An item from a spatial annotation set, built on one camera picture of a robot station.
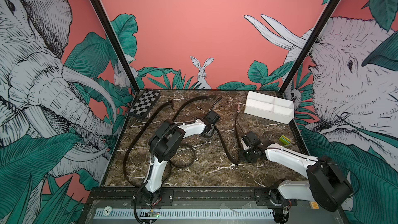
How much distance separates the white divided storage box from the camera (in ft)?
3.48

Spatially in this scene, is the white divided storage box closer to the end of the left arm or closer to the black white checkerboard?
the end of the left arm

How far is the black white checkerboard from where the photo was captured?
1055mm

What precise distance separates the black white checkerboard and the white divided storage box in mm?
677
